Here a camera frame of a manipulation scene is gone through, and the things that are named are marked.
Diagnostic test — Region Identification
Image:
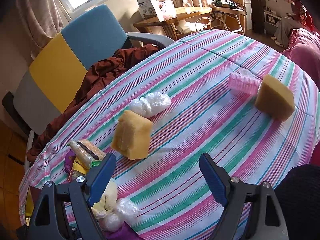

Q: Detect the white fluffy towel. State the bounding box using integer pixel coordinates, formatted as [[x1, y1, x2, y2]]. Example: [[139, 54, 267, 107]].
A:
[[91, 178, 118, 219]]

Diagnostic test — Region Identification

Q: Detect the yellow snack bag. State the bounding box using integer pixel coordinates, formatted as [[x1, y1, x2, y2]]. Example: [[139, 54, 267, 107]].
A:
[[68, 157, 89, 182]]

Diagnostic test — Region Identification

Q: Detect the yellow sponge block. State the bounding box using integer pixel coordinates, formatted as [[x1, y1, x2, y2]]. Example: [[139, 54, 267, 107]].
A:
[[254, 74, 295, 121], [111, 110, 153, 160]]

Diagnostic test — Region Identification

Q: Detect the purple snack packet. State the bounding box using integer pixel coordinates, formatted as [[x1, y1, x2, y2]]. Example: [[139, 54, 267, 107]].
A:
[[104, 222, 143, 240], [64, 150, 76, 175]]

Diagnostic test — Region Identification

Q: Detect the clear plastic bag bundle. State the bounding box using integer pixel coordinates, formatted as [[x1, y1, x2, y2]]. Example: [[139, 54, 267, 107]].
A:
[[129, 92, 171, 118]]

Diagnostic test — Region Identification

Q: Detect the wafer biscuit packet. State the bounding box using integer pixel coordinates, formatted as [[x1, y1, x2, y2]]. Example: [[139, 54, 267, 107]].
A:
[[67, 139, 106, 169]]

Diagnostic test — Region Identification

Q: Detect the striped bed sheet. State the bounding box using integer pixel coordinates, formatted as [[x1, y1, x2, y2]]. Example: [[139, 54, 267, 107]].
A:
[[19, 30, 319, 239]]

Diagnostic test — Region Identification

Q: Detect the maroon blanket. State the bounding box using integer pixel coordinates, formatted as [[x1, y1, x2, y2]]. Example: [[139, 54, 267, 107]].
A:
[[26, 44, 160, 164]]

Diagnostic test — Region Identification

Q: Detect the tricolour armchair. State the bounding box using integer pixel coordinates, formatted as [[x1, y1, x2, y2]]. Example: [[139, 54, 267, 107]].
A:
[[12, 4, 173, 134]]

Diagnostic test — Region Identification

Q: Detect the pink quilt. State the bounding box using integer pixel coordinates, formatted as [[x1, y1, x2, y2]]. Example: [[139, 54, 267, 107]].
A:
[[282, 28, 320, 88]]

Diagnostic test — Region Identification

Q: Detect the pink striped curtain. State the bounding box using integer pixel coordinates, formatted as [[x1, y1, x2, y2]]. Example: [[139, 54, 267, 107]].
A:
[[16, 0, 64, 59]]

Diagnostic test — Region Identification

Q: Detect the wooden desk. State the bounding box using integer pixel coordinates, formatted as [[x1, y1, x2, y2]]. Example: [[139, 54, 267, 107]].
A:
[[133, 7, 213, 41]]

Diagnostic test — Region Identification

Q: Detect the white cardboard box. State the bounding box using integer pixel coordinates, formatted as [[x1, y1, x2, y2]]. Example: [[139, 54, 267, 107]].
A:
[[137, 0, 164, 21]]

